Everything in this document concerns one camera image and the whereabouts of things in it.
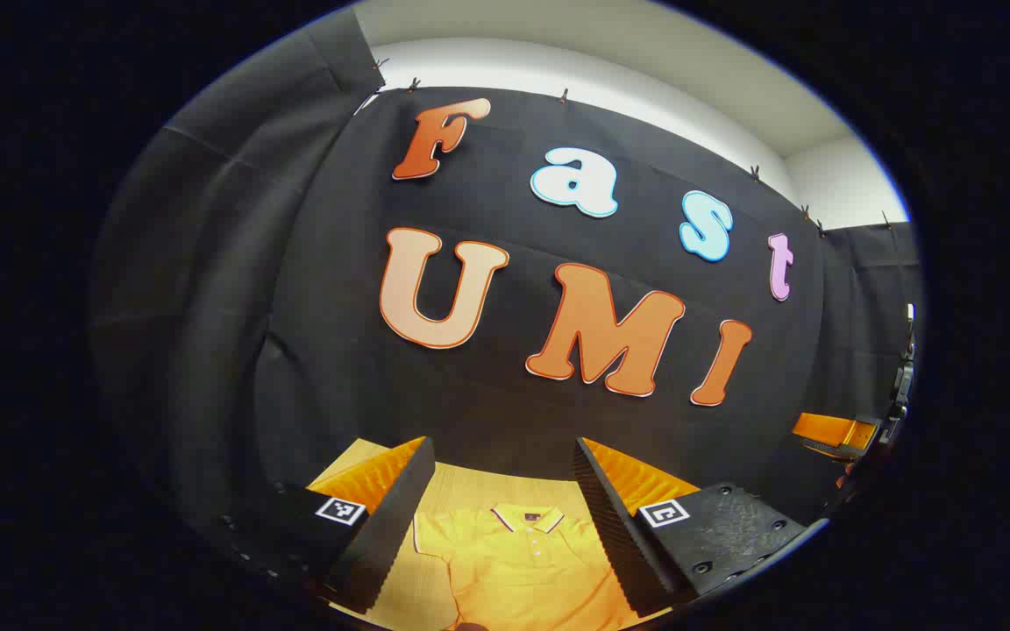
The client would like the black backdrop cloth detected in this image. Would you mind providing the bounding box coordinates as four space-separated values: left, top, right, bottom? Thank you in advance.
89 7 922 562

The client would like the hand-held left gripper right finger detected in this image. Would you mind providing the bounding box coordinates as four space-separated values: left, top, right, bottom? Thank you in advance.
573 437 813 617

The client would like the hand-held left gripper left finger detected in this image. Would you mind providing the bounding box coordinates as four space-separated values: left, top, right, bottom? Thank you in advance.
223 436 437 614

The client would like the orange polo T-shirt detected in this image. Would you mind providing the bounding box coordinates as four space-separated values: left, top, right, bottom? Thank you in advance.
412 503 639 631

